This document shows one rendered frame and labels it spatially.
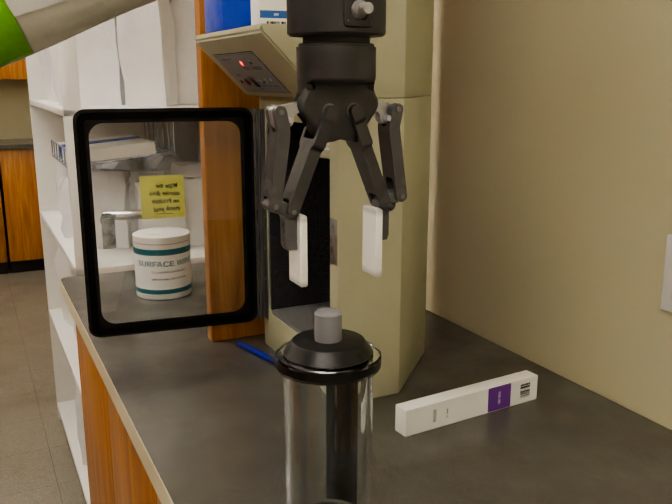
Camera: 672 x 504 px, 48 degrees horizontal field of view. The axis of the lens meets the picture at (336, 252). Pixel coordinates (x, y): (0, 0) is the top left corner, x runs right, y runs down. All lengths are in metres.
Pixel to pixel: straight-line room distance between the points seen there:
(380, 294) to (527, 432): 0.30
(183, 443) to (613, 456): 0.59
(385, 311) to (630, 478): 0.42
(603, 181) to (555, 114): 0.16
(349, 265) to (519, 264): 0.43
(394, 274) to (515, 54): 0.50
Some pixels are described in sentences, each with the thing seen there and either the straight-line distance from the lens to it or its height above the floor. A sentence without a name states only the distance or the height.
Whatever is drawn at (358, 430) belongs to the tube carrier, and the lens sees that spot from 0.76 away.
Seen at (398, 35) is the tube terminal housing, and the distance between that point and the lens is 1.13.
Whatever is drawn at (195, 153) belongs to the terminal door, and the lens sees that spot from 1.34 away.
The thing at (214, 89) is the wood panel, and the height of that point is 1.42.
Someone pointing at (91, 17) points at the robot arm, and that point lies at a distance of 0.80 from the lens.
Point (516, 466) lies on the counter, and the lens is 1.05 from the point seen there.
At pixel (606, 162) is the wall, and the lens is 1.27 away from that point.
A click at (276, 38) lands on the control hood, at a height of 1.49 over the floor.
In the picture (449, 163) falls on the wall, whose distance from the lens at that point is 1.60.
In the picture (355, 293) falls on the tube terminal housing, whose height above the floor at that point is 1.12.
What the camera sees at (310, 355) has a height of 1.18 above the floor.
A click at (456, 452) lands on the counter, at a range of 1.07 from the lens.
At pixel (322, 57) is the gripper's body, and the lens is 0.69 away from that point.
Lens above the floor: 1.44
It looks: 13 degrees down
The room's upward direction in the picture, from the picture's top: straight up
